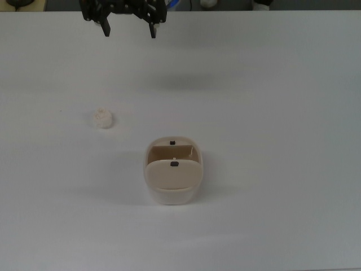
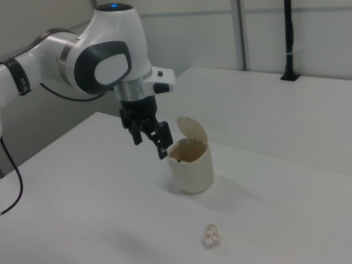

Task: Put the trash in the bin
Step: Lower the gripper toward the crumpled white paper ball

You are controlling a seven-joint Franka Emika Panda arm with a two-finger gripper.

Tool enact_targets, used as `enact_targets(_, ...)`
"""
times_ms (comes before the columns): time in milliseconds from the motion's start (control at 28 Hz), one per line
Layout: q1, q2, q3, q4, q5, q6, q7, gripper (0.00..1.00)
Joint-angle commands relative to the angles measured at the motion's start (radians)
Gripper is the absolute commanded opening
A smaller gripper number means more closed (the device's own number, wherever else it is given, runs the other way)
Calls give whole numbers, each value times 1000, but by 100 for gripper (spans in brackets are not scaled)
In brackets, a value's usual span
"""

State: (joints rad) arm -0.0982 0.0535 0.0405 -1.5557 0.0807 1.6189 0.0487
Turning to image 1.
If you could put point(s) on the small beige lidded bin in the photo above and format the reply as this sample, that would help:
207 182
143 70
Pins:
173 175

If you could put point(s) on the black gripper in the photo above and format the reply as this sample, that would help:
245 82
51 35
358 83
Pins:
127 6

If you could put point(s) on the dark round object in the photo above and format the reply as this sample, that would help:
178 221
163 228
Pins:
18 2

